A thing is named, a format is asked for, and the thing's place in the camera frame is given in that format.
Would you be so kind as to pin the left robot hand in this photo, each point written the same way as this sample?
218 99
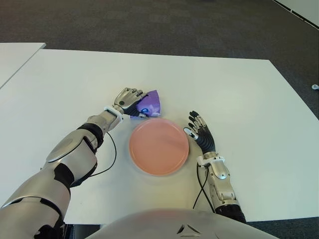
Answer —
127 99

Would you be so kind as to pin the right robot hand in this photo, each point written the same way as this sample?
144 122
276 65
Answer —
207 142

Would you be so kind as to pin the purple tissue paper pack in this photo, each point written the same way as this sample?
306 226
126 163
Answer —
153 104

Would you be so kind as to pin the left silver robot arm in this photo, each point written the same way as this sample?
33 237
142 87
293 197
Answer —
69 149

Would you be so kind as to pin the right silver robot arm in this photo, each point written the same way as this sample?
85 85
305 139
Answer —
220 171

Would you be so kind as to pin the pink round plate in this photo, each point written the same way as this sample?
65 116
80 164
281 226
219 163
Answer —
159 147

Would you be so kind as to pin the silver robot torso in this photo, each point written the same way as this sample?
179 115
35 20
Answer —
159 224

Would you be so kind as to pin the white side table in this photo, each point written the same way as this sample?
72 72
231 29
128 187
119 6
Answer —
15 56

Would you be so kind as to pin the white partition panel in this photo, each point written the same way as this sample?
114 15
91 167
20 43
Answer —
306 7

